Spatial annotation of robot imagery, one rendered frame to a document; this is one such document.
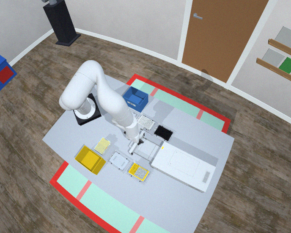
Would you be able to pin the blue open-top bin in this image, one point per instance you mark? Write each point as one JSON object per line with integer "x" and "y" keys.
{"x": 136, "y": 99}

